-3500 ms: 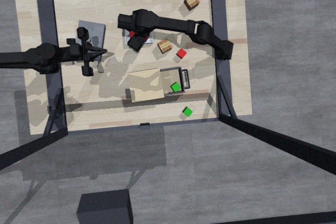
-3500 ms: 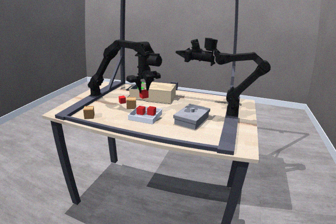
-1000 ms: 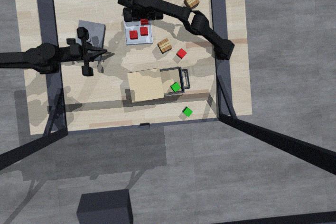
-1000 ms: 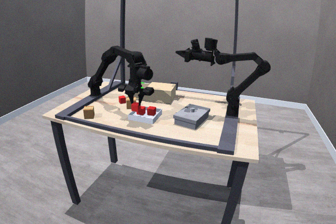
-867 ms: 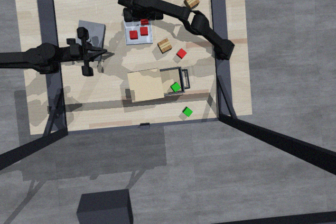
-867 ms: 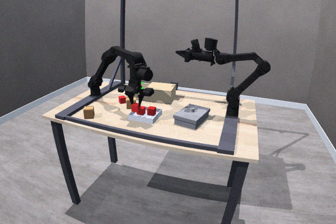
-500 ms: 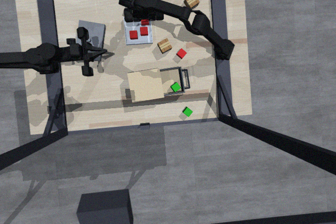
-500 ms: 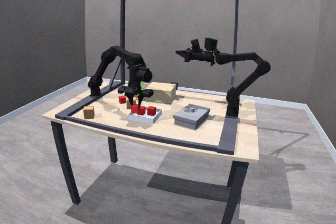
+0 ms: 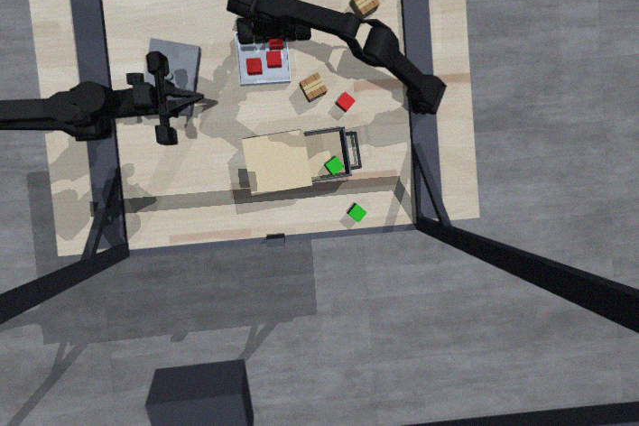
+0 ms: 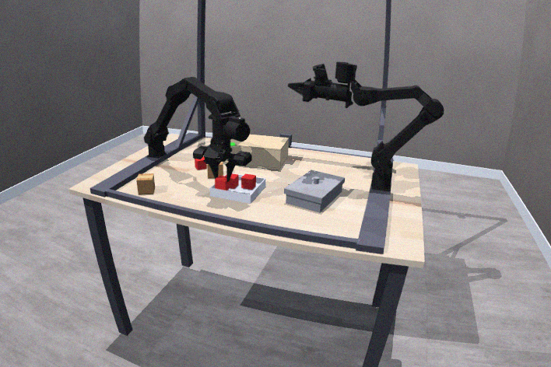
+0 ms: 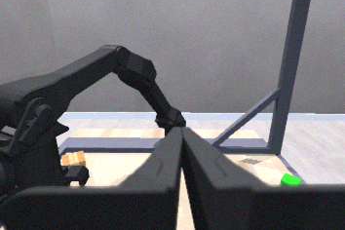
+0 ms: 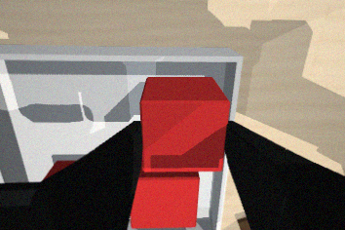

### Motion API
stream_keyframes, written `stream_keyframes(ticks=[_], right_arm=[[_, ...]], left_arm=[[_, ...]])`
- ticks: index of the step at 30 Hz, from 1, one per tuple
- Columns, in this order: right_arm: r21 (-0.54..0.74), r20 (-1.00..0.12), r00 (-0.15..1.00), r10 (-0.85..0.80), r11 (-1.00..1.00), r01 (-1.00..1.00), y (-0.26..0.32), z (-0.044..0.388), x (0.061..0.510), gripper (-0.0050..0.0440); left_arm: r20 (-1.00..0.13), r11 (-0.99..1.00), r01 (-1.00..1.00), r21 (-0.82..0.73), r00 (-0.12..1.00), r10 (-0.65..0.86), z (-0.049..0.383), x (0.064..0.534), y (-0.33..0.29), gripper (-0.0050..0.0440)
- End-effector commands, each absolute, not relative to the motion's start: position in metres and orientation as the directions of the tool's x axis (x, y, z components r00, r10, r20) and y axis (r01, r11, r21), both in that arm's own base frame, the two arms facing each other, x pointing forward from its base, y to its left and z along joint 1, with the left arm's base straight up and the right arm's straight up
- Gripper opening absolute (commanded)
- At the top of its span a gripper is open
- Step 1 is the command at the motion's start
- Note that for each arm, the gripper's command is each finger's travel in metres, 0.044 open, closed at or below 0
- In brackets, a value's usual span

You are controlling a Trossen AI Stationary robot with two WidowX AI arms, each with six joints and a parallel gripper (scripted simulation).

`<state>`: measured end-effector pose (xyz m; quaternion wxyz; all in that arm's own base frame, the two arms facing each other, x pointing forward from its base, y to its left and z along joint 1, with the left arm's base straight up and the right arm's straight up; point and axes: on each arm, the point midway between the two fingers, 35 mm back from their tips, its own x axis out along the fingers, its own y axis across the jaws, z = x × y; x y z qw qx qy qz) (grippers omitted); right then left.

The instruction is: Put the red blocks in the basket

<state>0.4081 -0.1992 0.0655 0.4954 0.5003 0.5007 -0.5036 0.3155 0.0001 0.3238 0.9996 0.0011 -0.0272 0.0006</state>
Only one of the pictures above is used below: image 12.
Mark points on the grey open-top box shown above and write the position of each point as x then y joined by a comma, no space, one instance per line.
62,110

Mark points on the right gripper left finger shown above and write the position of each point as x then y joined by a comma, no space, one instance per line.
94,193

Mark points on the brown cardboard box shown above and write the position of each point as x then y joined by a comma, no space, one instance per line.
243,223

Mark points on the red block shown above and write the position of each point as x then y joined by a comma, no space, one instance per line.
165,200
183,122
58,165

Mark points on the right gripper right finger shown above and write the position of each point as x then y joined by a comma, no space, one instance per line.
279,189

